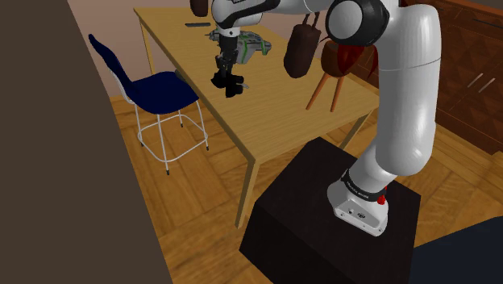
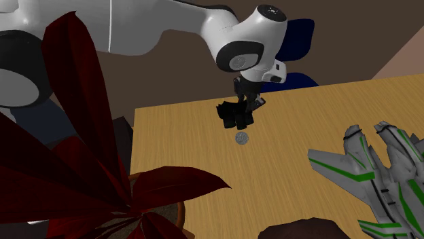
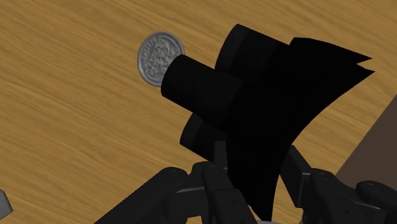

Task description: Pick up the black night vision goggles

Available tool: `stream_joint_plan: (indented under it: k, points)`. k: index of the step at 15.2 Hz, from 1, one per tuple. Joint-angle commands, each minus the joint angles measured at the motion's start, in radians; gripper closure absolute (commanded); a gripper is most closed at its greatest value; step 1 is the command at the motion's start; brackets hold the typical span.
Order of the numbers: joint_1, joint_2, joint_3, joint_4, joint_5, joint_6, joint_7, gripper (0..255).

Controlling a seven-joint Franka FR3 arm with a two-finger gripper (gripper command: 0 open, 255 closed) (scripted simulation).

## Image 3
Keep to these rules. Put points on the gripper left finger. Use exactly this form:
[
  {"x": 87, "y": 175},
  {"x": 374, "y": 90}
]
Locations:
[{"x": 217, "y": 192}]

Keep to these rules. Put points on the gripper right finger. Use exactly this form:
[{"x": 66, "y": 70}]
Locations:
[{"x": 328, "y": 198}]

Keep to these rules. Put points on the black cylinder-and-fin shaped object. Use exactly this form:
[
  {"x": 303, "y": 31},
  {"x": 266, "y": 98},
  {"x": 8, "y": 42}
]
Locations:
[{"x": 263, "y": 93}]

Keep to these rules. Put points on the silver embossed coin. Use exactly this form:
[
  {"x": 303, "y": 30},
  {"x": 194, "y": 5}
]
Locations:
[{"x": 152, "y": 59}]

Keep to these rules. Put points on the grey flat object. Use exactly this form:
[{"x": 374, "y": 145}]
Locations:
[{"x": 4, "y": 204}]

